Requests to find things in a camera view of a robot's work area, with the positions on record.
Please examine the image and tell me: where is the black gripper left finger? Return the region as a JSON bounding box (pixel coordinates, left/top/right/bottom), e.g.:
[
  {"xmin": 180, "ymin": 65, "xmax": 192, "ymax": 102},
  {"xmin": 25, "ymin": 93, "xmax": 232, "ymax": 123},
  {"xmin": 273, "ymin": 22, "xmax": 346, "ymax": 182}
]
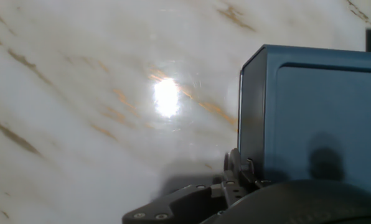
[{"xmin": 121, "ymin": 170, "xmax": 246, "ymax": 224}]

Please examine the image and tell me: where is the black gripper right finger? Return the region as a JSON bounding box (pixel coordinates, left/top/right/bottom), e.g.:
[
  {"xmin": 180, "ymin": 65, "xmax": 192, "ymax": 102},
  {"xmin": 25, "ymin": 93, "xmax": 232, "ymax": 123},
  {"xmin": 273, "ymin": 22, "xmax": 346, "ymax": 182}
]
[{"xmin": 239, "ymin": 157, "xmax": 269, "ymax": 191}]

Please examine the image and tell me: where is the blue drawer box casing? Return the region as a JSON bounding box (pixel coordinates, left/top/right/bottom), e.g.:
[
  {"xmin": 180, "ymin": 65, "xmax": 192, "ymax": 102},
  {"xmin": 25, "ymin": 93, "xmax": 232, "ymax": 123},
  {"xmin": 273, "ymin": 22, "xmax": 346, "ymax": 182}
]
[{"xmin": 260, "ymin": 44, "xmax": 371, "ymax": 196}]

